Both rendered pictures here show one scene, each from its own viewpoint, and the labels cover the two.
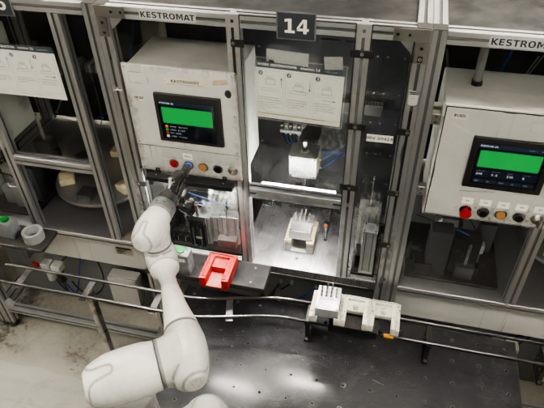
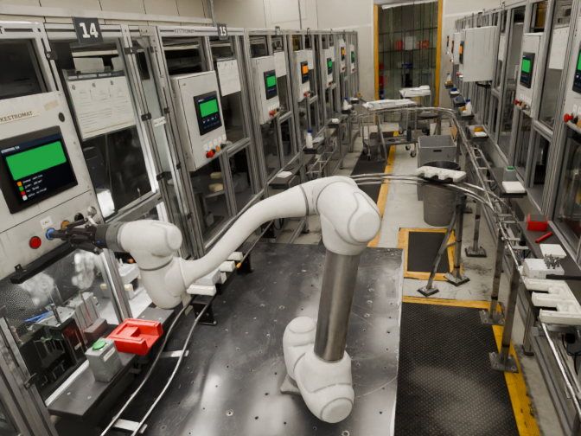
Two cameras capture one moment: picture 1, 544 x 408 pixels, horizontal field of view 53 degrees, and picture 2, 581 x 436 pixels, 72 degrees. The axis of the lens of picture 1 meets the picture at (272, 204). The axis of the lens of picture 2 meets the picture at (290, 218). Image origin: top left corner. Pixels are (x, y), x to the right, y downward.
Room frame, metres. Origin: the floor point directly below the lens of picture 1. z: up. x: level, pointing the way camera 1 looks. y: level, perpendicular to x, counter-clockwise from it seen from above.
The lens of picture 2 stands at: (0.88, 1.44, 1.89)
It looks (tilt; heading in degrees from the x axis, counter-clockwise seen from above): 23 degrees down; 274
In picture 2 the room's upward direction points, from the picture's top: 6 degrees counter-clockwise
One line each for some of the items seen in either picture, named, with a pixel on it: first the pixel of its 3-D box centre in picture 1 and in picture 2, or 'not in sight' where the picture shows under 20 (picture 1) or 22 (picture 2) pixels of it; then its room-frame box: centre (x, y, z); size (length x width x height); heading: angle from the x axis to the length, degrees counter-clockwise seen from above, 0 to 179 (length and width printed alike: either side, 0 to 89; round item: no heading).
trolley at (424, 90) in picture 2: not in sight; (415, 112); (-1.15, -6.49, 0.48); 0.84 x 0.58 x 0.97; 84
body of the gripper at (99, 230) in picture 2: (169, 196); (101, 235); (1.53, 0.37, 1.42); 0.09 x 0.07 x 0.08; 166
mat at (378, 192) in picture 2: not in sight; (371, 171); (0.00, -4.50, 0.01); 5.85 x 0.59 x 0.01; 76
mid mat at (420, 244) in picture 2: not in sight; (427, 251); (-0.12, -1.92, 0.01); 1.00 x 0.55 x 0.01; 76
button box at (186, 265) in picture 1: (183, 258); (102, 358); (1.65, 0.39, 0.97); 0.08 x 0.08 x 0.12; 76
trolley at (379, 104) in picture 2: not in sight; (389, 127); (-0.43, -5.36, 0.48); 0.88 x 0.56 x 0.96; 4
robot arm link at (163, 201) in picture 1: (162, 209); (122, 236); (1.46, 0.39, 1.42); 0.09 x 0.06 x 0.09; 76
